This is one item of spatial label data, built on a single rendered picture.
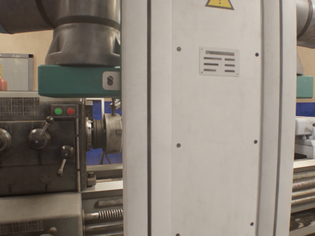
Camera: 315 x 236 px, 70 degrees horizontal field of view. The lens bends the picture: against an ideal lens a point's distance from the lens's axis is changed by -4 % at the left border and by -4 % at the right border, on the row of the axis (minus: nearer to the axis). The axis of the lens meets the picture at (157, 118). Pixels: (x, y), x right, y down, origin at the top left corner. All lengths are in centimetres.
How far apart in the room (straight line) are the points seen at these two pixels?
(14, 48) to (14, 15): 407
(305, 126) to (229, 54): 181
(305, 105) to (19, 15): 590
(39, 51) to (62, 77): 413
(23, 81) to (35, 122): 336
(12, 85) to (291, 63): 436
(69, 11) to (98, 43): 9
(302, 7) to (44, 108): 107
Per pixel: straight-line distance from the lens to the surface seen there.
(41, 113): 121
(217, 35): 45
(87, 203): 134
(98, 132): 139
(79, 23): 51
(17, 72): 458
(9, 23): 67
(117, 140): 137
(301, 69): 68
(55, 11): 58
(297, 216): 220
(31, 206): 124
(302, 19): 75
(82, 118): 120
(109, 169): 163
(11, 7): 63
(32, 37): 469
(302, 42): 82
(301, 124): 218
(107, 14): 53
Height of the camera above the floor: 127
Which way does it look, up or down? 3 degrees down
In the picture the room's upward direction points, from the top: straight up
